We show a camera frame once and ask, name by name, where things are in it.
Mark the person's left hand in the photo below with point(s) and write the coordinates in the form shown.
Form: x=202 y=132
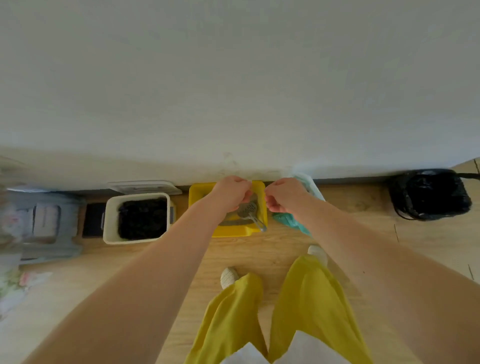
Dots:
x=230 y=193

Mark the person's right hand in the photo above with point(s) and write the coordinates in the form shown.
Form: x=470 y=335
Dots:
x=287 y=195

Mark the grey slotted litter scoop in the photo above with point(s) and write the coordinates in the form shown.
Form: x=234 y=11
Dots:
x=248 y=210

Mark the teal white litter bag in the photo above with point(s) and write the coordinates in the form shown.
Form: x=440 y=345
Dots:
x=288 y=221

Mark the beige cat litter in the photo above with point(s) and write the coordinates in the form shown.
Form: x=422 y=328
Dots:
x=234 y=222

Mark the yellow litter box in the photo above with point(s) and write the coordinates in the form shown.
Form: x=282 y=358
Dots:
x=198 y=195

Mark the translucent white bin lid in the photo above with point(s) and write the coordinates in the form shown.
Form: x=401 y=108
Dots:
x=144 y=186

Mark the person's left forearm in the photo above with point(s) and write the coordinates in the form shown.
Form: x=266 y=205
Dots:
x=142 y=292

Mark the person's right forearm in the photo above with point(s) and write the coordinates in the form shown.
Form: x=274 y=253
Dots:
x=393 y=285

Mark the person's white right sock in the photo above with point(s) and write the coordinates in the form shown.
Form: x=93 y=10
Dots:
x=318 y=254

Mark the person's yellow clothing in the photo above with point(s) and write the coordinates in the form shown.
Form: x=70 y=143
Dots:
x=311 y=300

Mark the cream plastic storage bin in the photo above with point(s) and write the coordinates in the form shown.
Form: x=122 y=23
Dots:
x=110 y=221

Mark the black floor mat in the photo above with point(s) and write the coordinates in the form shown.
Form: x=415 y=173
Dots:
x=93 y=221

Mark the person's white shirt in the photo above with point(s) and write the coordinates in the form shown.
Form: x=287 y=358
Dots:
x=307 y=348

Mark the dark grey skirting board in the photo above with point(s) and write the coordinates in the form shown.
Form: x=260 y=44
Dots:
x=356 y=180

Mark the pile of black plastic bags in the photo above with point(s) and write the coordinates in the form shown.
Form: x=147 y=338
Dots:
x=142 y=219

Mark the black trash bin liner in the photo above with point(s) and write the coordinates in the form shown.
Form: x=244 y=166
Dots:
x=431 y=195

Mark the grey blue plastic stool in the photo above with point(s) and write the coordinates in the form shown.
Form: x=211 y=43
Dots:
x=45 y=225

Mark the floral cloth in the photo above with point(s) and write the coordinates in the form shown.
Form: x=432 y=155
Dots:
x=15 y=288

